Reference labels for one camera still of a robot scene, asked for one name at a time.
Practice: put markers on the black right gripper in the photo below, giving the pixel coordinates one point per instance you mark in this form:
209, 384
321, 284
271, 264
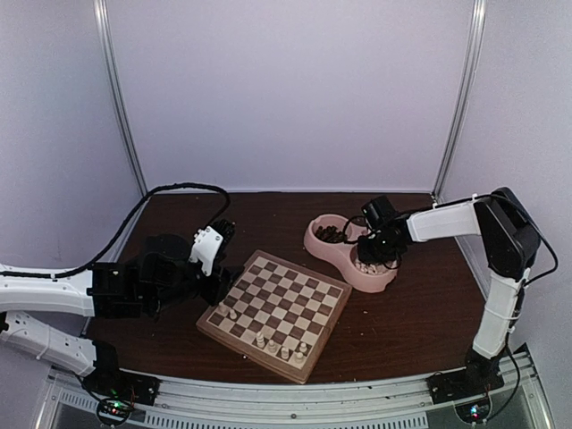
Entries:
366, 256

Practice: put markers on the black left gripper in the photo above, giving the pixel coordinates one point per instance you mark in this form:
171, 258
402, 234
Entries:
221, 284

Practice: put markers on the pink double bowl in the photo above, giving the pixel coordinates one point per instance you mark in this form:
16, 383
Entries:
343, 256

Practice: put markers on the white rook piece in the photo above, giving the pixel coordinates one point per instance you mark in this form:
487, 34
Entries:
299, 356

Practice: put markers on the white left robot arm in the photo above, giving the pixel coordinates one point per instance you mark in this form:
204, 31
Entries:
167, 271

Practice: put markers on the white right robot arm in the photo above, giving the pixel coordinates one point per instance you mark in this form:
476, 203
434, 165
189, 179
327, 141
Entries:
510, 243

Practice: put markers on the white chess pieces pile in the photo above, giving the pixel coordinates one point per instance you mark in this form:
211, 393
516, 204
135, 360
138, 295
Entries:
371, 269

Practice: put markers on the dark chess pieces pile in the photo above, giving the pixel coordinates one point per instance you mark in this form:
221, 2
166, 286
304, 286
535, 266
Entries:
330, 234

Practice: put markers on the wooden chess board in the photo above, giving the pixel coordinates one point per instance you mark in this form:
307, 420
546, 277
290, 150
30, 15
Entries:
288, 303

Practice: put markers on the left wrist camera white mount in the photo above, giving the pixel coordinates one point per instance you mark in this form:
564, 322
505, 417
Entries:
209, 244

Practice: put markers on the right aluminium frame post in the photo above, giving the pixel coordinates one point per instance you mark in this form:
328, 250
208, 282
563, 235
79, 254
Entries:
471, 61

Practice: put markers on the aluminium frame post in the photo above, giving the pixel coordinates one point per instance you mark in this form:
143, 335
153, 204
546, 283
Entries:
471, 61
106, 41

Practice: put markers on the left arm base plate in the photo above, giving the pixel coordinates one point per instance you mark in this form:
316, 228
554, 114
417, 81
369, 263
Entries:
134, 388

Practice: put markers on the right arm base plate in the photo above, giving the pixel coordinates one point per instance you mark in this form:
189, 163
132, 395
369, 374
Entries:
456, 385

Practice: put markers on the front aluminium rail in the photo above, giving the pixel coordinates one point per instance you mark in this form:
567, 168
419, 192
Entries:
403, 402

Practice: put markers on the left aluminium frame post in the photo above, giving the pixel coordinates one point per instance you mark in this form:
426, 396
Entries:
106, 41

